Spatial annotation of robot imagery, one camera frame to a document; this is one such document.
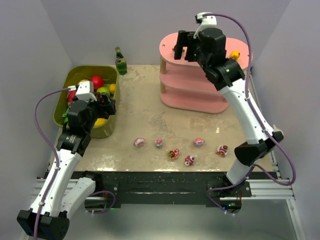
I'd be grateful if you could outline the pink three-tier shelf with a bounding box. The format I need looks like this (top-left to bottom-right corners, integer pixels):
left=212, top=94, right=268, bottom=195
left=159, top=32, right=254, bottom=115

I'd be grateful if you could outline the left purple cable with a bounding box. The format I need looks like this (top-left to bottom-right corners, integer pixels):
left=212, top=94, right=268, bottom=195
left=32, top=87, right=77, bottom=240

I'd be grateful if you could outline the pink planet toy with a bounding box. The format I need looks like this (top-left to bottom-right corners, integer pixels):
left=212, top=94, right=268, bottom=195
left=193, top=137, right=205, bottom=147

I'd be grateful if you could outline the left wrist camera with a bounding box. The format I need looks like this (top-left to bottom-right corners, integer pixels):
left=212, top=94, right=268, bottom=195
left=67, top=80, right=98, bottom=102

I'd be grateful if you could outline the brown-haired doll toy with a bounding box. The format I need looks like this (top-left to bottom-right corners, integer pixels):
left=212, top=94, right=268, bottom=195
left=172, top=48, right=186, bottom=53

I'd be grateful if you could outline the purple cable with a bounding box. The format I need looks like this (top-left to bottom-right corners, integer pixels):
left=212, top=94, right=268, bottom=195
left=32, top=87, right=77, bottom=240
left=202, top=12, right=297, bottom=216

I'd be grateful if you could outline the strawberry cake toy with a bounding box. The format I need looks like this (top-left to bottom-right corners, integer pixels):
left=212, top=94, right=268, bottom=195
left=167, top=148, right=181, bottom=160

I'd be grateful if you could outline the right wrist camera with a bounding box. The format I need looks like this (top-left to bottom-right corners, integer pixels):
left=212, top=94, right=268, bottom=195
left=193, top=12, right=217, bottom=38

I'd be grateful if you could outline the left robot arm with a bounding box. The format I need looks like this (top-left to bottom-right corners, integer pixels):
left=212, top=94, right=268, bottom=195
left=17, top=93, right=116, bottom=240

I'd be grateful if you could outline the pink round toy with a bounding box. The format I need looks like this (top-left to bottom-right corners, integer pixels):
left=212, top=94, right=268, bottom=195
left=133, top=137, right=145, bottom=148

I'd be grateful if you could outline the red white cake toy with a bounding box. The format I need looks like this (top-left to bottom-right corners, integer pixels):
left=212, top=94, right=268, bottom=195
left=216, top=145, right=229, bottom=158

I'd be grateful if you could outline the small pink figure toy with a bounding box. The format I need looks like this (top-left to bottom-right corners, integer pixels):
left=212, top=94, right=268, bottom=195
left=154, top=137, right=163, bottom=149

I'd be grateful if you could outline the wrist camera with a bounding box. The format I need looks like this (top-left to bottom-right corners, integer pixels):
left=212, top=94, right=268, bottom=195
left=67, top=80, right=98, bottom=102
left=193, top=12, right=217, bottom=38

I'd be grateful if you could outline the green glass bottle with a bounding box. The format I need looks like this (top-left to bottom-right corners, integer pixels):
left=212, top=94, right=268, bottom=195
left=115, top=46, right=127, bottom=75

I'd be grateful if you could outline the red white swirl toy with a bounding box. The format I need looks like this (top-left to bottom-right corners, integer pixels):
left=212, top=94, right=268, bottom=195
left=184, top=155, right=196, bottom=167

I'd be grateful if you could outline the green soap dispenser bottle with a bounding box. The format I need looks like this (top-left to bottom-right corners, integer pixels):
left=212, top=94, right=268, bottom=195
left=273, top=124, right=284, bottom=134

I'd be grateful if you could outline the yellow-haired doll toy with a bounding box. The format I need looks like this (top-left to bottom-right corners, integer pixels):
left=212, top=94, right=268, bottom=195
left=229, top=50, right=241, bottom=61

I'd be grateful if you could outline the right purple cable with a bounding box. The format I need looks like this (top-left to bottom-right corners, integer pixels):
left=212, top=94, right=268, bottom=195
left=202, top=12, right=297, bottom=216

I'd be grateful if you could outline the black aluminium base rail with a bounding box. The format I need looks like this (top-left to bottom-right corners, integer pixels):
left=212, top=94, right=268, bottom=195
left=34, top=170, right=296, bottom=210

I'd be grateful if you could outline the olive green fruit bin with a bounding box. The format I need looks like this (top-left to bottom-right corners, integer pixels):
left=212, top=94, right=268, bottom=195
left=53, top=65, right=120, bottom=139

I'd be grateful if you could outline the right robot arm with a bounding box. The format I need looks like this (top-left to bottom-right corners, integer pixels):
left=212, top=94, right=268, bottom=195
left=174, top=27, right=284, bottom=185

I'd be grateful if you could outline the yellow mango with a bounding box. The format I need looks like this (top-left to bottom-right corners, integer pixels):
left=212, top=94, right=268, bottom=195
left=93, top=118, right=108, bottom=128

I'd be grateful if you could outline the orange fruit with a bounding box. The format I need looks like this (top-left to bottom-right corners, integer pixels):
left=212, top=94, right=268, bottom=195
left=108, top=83, right=117, bottom=95

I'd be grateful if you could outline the yellow lemon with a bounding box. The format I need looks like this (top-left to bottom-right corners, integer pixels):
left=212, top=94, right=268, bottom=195
left=77, top=79, right=90, bottom=86

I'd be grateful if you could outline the green apple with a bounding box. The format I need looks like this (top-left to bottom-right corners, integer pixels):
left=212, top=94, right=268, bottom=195
left=96, top=86, right=111, bottom=96

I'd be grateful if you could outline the pink dragon fruit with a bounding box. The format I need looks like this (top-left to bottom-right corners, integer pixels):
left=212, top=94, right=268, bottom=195
left=67, top=90, right=76, bottom=103

